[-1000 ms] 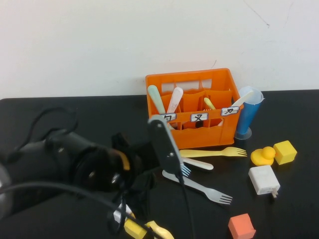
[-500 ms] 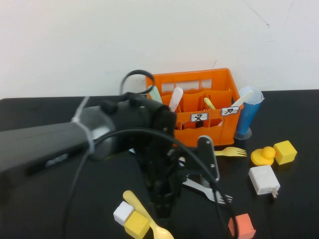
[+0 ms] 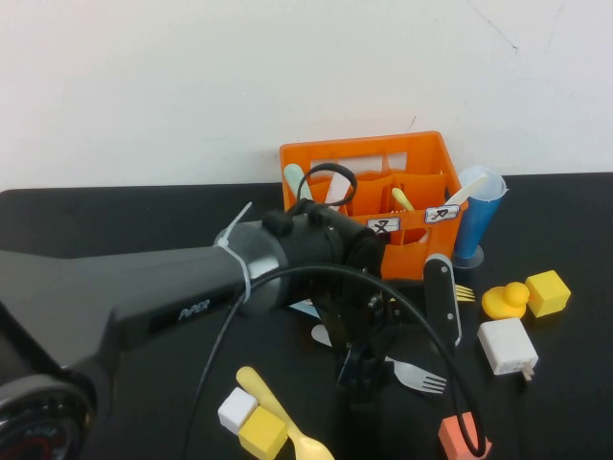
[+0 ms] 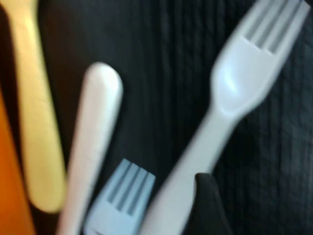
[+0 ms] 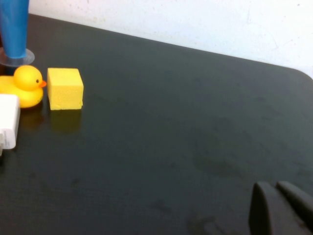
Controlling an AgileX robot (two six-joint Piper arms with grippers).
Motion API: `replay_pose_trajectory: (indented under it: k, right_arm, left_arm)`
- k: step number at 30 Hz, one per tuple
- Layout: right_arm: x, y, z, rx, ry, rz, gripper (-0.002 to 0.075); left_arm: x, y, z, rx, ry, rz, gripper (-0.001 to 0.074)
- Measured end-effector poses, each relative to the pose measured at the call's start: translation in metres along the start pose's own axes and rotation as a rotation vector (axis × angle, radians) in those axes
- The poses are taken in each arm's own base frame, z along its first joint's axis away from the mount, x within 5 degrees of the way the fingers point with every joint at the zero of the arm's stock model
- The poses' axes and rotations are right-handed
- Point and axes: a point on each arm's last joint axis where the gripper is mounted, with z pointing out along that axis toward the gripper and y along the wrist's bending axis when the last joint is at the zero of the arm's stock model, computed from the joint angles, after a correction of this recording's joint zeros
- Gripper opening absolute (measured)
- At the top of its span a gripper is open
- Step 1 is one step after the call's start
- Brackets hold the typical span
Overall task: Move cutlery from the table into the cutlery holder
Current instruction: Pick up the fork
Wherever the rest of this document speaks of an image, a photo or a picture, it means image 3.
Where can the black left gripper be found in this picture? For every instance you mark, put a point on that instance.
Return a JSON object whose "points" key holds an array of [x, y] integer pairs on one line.
{"points": [[354, 316]]}

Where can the grey plastic fork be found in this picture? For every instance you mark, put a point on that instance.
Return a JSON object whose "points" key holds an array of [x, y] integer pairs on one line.
{"points": [[416, 376]]}

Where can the pink plastic spoon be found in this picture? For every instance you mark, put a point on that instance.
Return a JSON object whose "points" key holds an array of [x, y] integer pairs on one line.
{"points": [[337, 189]]}

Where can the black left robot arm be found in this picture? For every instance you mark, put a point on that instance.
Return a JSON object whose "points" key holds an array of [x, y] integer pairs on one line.
{"points": [[143, 287]]}

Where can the orange plastic cutlery holder crate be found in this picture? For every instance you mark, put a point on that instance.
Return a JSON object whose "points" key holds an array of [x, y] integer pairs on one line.
{"points": [[412, 259]]}

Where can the light blue plastic fork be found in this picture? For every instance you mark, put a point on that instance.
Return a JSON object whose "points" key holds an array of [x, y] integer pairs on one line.
{"points": [[306, 310]]}

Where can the orange foam cube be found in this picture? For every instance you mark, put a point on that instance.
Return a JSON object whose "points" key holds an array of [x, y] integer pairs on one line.
{"points": [[450, 438]]}

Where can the yellow plastic spoon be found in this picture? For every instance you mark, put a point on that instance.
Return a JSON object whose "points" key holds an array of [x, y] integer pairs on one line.
{"points": [[261, 388]]}

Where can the yellow plastic fork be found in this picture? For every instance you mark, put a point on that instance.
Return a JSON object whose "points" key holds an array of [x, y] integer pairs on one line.
{"points": [[464, 293]]}

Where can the yellow foam cube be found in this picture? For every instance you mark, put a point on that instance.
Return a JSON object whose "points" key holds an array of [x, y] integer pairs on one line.
{"points": [[262, 433], [548, 292]]}

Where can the white charger plug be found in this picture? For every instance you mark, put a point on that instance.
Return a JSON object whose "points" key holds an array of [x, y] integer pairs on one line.
{"points": [[505, 347]]}

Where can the paper label fork character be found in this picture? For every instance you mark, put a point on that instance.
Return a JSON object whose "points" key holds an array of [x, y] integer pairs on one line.
{"points": [[388, 224]]}

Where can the white foam cube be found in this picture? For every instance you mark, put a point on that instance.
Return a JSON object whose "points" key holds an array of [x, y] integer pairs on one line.
{"points": [[235, 409]]}

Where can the yellow rubber duck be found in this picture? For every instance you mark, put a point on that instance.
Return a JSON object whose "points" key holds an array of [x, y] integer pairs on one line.
{"points": [[503, 304]]}

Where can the white zip tie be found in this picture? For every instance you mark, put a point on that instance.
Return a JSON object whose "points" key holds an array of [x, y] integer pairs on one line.
{"points": [[239, 268]]}

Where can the paper label knife character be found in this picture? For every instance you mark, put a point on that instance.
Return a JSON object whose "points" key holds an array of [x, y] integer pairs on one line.
{"points": [[443, 214]]}

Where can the clear blue measuring cup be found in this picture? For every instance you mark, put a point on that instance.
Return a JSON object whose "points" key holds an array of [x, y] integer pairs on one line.
{"points": [[471, 230]]}

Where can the small yellow utensil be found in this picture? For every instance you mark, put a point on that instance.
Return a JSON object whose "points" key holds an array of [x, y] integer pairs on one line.
{"points": [[401, 196]]}

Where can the black table mat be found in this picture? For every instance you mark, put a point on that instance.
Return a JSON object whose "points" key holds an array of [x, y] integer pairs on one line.
{"points": [[551, 421]]}

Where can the white plastic knife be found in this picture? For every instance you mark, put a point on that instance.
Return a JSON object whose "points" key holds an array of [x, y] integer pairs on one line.
{"points": [[467, 191]]}

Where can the mint green spoon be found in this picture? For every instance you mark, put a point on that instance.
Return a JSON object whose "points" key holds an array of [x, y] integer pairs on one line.
{"points": [[293, 179]]}

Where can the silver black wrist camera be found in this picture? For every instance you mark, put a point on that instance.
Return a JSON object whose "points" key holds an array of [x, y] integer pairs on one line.
{"points": [[440, 297]]}

